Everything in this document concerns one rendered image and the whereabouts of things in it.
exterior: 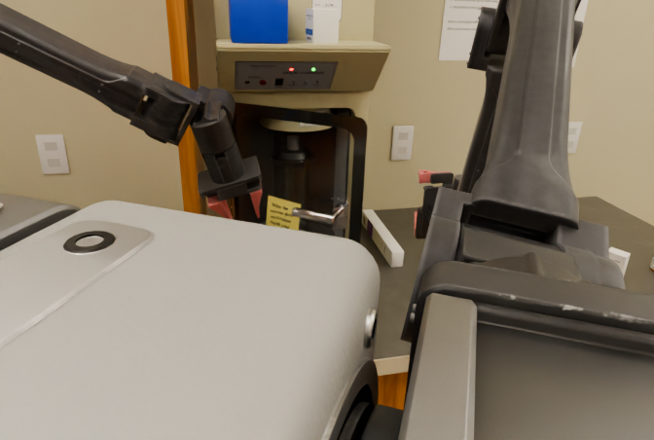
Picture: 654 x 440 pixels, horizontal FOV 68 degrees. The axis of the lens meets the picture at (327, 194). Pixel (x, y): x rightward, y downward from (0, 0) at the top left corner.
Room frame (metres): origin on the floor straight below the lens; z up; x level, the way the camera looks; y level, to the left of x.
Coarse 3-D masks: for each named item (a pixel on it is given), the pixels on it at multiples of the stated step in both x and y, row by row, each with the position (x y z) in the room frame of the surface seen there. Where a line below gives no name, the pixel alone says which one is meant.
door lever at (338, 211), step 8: (296, 208) 0.86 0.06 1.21; (304, 208) 0.87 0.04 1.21; (336, 208) 0.88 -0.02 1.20; (344, 208) 0.87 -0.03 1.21; (296, 216) 0.86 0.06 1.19; (304, 216) 0.85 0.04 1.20; (312, 216) 0.84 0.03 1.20; (320, 216) 0.84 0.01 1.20; (328, 216) 0.83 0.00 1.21; (336, 216) 0.85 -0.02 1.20
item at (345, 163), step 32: (256, 128) 0.94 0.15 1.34; (288, 128) 0.92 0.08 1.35; (320, 128) 0.89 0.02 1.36; (352, 128) 0.87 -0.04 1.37; (288, 160) 0.92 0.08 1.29; (320, 160) 0.89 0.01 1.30; (352, 160) 0.87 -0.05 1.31; (288, 192) 0.92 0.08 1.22; (320, 192) 0.89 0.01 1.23; (352, 192) 0.87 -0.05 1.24; (320, 224) 0.89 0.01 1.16; (352, 224) 0.87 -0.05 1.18
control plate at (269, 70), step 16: (240, 64) 0.91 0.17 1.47; (256, 64) 0.91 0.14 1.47; (272, 64) 0.92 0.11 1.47; (288, 64) 0.93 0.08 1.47; (304, 64) 0.93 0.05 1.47; (320, 64) 0.94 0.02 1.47; (336, 64) 0.95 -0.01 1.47; (240, 80) 0.94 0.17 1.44; (256, 80) 0.95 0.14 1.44; (272, 80) 0.96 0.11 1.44; (288, 80) 0.96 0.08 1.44; (304, 80) 0.97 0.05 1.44; (320, 80) 0.98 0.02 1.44
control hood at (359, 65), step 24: (216, 48) 0.87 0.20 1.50; (240, 48) 0.88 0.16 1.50; (264, 48) 0.89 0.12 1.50; (288, 48) 0.90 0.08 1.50; (312, 48) 0.91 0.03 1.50; (336, 48) 0.92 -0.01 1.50; (360, 48) 0.93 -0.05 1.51; (384, 48) 0.94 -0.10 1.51; (336, 72) 0.97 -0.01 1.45; (360, 72) 0.98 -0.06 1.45
